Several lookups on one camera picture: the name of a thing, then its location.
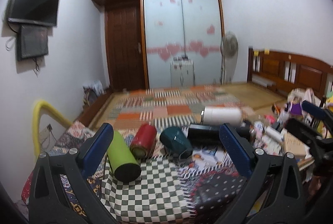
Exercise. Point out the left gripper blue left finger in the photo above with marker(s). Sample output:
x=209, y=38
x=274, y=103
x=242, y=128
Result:
x=48, y=201

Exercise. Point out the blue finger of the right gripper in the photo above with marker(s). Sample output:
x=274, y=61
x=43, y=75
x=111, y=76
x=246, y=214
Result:
x=318, y=113

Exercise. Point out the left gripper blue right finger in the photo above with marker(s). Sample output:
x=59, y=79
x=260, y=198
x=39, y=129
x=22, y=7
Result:
x=273, y=192

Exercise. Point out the red bottle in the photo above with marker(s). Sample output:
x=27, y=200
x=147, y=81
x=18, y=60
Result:
x=144, y=142

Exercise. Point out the dark green cup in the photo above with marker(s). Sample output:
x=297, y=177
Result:
x=175, y=143

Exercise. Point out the purple cloth pouch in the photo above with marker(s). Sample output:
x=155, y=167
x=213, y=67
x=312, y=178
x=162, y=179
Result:
x=295, y=109

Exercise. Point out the wooden headboard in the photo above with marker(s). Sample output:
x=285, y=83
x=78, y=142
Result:
x=281, y=72

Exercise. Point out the lime green bottle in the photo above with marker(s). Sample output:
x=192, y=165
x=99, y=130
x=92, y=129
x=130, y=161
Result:
x=124, y=166

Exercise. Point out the dark patterned blanket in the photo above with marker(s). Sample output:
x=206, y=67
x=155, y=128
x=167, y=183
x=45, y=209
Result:
x=210, y=182

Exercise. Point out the wooden bed footboard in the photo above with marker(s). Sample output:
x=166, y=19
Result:
x=93, y=112

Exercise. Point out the black bottle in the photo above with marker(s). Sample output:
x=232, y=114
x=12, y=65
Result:
x=205, y=135

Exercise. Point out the checkered green white cloth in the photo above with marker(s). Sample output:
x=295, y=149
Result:
x=156, y=196

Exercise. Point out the white bottle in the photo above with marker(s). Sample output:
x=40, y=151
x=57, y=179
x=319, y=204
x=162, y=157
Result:
x=221, y=115

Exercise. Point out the standing electric fan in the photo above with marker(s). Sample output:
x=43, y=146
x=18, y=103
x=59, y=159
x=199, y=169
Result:
x=229, y=53

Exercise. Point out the patchwork bed mat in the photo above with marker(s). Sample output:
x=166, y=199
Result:
x=168, y=107

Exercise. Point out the white cabinet appliance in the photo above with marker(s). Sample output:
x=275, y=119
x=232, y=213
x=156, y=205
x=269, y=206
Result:
x=182, y=73

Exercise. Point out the small black monitor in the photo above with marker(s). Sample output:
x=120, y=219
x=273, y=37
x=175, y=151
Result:
x=32, y=42

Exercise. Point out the frosted sliding wardrobe with hearts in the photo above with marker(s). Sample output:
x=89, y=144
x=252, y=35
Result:
x=183, y=29

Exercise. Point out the dark wooden door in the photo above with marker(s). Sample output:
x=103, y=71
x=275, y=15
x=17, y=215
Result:
x=124, y=48

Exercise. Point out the wall mounted black television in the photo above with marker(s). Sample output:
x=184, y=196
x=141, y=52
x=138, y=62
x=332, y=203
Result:
x=36, y=12

